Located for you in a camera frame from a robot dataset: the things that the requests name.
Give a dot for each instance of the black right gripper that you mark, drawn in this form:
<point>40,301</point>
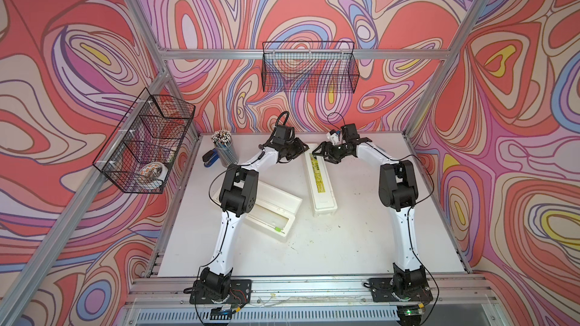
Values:
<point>324,145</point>

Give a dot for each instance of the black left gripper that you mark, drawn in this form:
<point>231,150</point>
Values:
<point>298,144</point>

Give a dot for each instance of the cream plastic wrap dispenser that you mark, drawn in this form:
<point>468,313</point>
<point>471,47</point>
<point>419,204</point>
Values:
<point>274,212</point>

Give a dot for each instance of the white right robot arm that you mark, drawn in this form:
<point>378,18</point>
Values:
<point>398,191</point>

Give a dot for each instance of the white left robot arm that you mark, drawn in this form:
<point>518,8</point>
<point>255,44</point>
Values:
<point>237,197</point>

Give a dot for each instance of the cup of pencils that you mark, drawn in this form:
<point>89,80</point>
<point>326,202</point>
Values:
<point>224,146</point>

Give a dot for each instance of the tape roll in basket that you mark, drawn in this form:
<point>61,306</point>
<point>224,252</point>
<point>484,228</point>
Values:
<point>152,175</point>

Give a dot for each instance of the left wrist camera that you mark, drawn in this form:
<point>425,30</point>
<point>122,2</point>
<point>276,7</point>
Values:
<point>283,134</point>

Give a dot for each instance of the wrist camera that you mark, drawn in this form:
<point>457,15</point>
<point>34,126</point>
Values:
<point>283,134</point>
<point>334,137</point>

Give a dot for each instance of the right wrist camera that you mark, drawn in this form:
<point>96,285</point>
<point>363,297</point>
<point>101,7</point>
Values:
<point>334,137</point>

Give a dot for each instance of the black wire basket back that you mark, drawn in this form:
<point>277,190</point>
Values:
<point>320,67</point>

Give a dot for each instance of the black wire basket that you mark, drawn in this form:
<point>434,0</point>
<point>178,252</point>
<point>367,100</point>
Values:
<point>320,67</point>
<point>152,129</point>

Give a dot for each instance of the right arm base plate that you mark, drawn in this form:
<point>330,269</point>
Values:
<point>395,289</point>

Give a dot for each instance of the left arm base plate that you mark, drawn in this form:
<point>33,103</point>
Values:
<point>236,291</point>

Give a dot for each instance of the black wire basket left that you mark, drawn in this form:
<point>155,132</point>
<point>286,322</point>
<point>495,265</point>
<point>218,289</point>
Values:
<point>152,129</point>

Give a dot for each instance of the aluminium front rail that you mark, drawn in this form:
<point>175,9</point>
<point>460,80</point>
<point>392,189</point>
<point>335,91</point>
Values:
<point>453,299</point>

